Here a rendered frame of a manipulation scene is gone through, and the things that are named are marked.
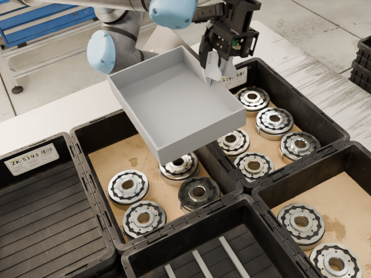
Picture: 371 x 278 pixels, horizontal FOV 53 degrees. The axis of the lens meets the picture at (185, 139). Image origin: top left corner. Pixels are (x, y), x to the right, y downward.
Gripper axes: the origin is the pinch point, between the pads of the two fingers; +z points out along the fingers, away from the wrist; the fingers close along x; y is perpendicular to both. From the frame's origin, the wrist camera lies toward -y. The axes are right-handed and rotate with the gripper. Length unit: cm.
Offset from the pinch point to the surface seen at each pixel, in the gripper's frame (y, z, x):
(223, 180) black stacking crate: 12.8, 20.3, -0.8
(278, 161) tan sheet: 13.5, 20.9, 17.7
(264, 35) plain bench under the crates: -49, 19, 71
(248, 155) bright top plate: 8.9, 19.9, 10.7
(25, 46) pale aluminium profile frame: -187, 80, 3
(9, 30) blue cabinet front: -188, 69, -5
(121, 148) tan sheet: -16.7, 29.6, -12.6
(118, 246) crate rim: 15.7, 23.9, -29.3
